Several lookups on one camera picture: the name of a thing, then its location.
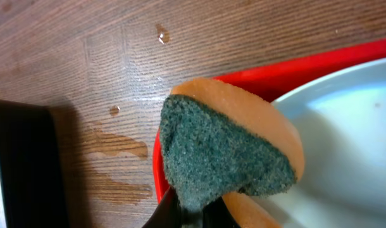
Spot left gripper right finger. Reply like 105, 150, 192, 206
202, 197, 240, 228

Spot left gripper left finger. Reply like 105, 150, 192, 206
142, 187, 182, 228

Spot orange green scrub sponge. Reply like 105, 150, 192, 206
159, 78, 305, 227

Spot white plate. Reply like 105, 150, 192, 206
256, 58, 386, 227

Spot black rimmed orange wash tray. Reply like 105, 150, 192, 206
0, 100, 69, 227

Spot red plastic tray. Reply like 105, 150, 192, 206
152, 37, 386, 204

